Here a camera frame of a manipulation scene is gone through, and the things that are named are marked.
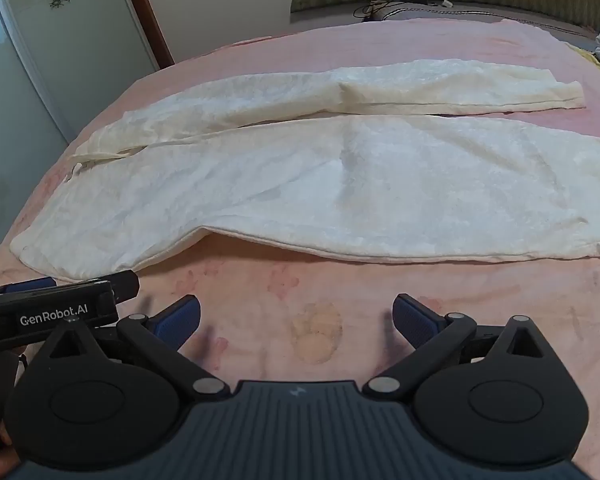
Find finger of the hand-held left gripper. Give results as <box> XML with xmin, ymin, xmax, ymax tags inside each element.
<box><xmin>111</xmin><ymin>270</ymin><xmax>140</xmax><ymax>304</ymax></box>
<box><xmin>0</xmin><ymin>276</ymin><xmax>58</xmax><ymax>295</ymax></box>

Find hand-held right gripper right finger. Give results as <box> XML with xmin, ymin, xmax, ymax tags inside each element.
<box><xmin>362</xmin><ymin>294</ymin><xmax>563</xmax><ymax>402</ymax></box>

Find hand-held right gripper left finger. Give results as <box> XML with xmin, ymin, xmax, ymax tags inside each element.
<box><xmin>32</xmin><ymin>295</ymin><xmax>232</xmax><ymax>402</ymax></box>

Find cream white pants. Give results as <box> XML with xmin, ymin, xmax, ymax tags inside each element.
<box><xmin>10</xmin><ymin>58</ymin><xmax>600</xmax><ymax>282</ymax></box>

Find pink bed sheet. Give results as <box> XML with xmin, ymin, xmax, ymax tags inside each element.
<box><xmin>0</xmin><ymin>17</ymin><xmax>600</xmax><ymax>476</ymax></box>

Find grey patterned pillow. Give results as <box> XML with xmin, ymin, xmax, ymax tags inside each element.
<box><xmin>355</xmin><ymin>0</ymin><xmax>600</xmax><ymax>36</ymax></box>

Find brown wooden wardrobe frame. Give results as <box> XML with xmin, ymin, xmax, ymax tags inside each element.
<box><xmin>114</xmin><ymin>0</ymin><xmax>176</xmax><ymax>68</ymax></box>

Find black charging cable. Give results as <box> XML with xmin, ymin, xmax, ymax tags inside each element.
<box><xmin>355</xmin><ymin>0</ymin><xmax>456</xmax><ymax>22</ymax></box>

